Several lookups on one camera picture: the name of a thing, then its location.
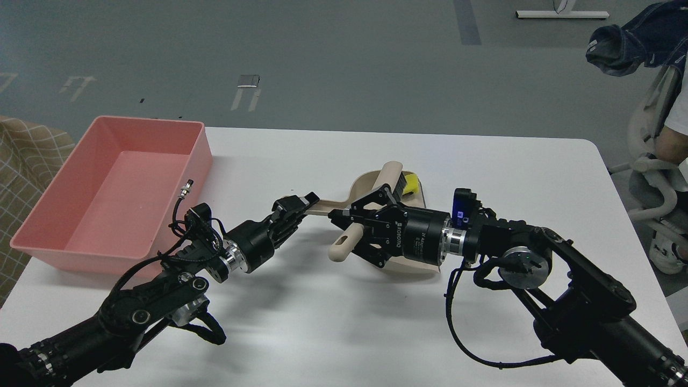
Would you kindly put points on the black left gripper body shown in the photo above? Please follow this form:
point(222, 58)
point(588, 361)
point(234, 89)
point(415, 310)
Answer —
point(257, 241)

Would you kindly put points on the silver floor plate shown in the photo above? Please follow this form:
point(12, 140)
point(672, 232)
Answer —
point(249, 81)

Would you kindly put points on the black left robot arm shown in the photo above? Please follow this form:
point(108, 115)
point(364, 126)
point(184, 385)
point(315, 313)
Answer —
point(159, 292)

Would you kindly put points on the white office chair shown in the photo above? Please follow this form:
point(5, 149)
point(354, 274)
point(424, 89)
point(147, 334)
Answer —
point(655, 184)

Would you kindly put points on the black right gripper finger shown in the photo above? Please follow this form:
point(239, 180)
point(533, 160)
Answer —
point(374, 249)
point(377, 198)

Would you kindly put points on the beige plastic dustpan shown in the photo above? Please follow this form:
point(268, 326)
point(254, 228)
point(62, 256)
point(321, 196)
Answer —
point(397, 264)

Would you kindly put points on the white desk base bar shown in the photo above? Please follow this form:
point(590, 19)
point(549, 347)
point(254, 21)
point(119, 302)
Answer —
point(530, 14)

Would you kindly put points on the pink plastic bin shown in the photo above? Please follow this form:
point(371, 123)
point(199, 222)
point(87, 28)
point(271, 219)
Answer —
point(111, 203)

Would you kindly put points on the beige hand brush black bristles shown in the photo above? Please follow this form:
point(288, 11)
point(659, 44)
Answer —
point(391, 173)

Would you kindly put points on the yellow sponge piece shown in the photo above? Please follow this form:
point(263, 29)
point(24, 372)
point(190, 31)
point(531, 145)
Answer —
point(412, 186)

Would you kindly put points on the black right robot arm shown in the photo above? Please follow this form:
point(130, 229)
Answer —
point(579, 311)

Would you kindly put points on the person forearm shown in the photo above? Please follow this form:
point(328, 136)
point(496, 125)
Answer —
point(671, 146)

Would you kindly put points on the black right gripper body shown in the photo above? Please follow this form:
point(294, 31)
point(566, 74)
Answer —
point(411, 232)

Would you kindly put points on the dark blue denim jacket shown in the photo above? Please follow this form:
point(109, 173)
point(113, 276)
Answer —
point(655, 38)

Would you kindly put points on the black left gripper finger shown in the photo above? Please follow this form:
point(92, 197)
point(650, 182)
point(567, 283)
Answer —
point(294, 206)

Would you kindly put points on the beige checkered cloth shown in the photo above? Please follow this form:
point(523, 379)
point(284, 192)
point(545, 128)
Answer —
point(31, 156)

